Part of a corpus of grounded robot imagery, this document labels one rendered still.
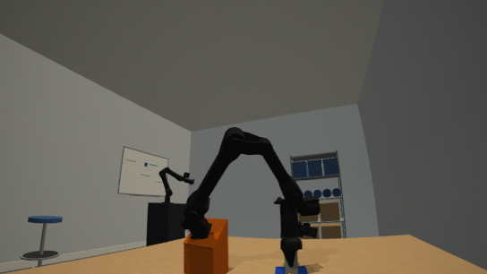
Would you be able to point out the blue plate with square handle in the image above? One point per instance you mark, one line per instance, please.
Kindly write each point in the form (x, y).
(292, 270)

